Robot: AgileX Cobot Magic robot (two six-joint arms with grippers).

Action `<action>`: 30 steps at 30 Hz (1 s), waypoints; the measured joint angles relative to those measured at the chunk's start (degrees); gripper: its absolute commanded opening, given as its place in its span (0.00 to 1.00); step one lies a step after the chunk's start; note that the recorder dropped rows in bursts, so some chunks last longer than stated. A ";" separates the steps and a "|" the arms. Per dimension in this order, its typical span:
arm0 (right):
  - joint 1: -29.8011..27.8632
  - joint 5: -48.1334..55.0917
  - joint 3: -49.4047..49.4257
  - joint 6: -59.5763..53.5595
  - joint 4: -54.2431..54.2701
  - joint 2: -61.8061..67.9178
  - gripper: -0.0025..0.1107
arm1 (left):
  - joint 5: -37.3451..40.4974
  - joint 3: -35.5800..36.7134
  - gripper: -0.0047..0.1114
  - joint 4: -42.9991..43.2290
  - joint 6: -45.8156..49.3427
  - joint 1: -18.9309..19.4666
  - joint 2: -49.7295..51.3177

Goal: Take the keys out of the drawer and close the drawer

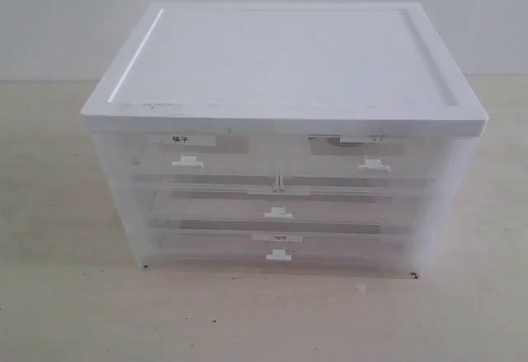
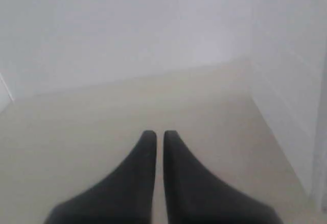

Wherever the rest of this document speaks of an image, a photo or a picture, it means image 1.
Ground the clear drawer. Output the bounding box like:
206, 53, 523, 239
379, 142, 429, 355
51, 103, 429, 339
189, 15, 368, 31
134, 187, 431, 234
281, 136, 443, 185
131, 134, 281, 177
144, 228, 423, 273

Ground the key bunch with blue tag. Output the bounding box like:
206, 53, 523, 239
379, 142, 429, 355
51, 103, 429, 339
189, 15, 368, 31
327, 138, 363, 148

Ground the white translucent drawer cabinet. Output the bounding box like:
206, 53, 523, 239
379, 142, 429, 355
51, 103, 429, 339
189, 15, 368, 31
81, 2, 488, 279

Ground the clear bottom drawer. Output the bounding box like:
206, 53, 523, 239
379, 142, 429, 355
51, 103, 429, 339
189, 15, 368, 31
144, 228, 423, 273

